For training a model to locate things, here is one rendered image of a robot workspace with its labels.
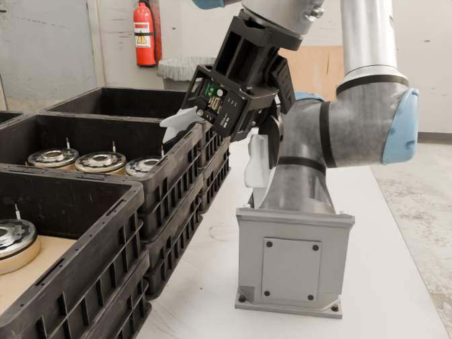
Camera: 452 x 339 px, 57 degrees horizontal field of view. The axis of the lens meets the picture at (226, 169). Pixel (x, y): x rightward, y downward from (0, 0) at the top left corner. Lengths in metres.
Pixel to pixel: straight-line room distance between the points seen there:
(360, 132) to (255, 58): 0.30
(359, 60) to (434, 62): 3.10
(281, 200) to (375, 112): 0.20
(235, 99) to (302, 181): 0.27
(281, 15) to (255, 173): 0.17
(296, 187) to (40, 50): 3.71
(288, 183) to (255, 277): 0.16
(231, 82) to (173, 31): 3.33
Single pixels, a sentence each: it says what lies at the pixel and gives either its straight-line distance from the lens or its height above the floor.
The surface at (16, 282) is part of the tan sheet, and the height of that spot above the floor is 0.83.
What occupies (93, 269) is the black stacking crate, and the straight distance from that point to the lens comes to 0.53.
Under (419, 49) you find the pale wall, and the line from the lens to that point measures 3.78.
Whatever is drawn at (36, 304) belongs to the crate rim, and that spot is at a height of 0.92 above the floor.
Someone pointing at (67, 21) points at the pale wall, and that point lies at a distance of 4.04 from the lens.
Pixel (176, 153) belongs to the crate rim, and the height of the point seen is 0.93.
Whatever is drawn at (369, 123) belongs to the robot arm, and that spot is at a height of 1.00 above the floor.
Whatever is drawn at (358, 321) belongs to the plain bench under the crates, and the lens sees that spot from 0.74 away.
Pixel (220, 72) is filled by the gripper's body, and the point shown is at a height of 1.11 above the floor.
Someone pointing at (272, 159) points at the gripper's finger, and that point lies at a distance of 0.48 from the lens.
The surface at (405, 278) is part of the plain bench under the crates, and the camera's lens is 0.86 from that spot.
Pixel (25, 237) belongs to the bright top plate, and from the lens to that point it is 0.66.
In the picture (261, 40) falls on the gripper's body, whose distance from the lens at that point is 0.40.
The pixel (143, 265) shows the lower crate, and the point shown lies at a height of 0.81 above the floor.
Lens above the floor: 1.18
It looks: 23 degrees down
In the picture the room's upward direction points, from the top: straight up
